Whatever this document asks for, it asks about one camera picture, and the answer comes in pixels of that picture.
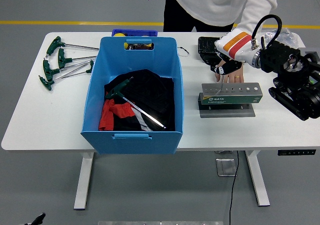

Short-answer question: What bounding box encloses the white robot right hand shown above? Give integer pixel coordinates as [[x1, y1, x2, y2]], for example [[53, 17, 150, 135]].
[[210, 31, 261, 76]]

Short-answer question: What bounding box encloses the person's left hand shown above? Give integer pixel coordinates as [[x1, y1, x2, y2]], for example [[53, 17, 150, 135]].
[[213, 61, 245, 85]]

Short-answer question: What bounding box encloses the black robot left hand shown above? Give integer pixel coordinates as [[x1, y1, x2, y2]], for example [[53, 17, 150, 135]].
[[23, 212, 47, 225]]

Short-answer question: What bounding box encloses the silver green hex key stand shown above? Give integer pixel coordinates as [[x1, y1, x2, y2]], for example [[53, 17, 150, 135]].
[[197, 82, 264, 119]]

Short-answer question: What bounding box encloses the large green T-handle hex key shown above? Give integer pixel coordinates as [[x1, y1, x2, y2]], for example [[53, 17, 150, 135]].
[[104, 76, 167, 130]]

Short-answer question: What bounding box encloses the large blue plastic box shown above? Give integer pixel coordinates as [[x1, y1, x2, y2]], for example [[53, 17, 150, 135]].
[[80, 36, 185, 156]]

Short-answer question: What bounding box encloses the black plastic tray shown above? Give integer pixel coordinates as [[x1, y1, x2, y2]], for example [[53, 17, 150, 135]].
[[197, 36, 226, 68]]

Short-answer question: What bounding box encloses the small dark blue bin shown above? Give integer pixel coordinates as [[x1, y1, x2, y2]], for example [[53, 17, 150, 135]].
[[111, 28, 159, 38]]

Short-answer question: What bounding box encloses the person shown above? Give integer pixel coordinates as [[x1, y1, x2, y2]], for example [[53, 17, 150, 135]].
[[142, 0, 287, 85]]

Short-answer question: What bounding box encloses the clear plastic parts bag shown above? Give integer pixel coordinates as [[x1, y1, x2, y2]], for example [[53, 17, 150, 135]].
[[259, 27, 301, 48]]

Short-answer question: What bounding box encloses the white left table leg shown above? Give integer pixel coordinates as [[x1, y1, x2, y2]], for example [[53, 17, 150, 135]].
[[73, 151, 95, 211]]

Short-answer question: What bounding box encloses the white table leg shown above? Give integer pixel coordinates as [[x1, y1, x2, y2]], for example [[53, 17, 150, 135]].
[[73, 151, 95, 211], [244, 149, 271, 208]]

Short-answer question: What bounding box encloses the black and red garment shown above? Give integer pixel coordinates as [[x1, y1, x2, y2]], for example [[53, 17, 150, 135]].
[[97, 68, 176, 132]]

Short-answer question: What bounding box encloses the metal floor plate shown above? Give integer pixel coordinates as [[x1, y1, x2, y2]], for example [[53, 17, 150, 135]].
[[215, 157, 238, 177]]

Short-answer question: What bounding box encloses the black table control panel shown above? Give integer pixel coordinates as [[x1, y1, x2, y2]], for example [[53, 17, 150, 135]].
[[277, 148, 317, 157]]

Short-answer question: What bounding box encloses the white right table leg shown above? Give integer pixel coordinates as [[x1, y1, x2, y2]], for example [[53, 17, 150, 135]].
[[244, 149, 271, 208]]

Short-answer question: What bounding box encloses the metal wire carabiner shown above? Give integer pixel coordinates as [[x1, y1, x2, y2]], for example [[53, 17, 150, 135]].
[[176, 46, 190, 59]]

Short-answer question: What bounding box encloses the short green T-handle hex key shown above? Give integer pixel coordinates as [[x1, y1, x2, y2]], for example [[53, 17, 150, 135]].
[[60, 59, 95, 79]]

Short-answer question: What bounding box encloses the black floor cable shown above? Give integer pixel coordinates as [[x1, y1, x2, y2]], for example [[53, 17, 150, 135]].
[[228, 150, 240, 225]]

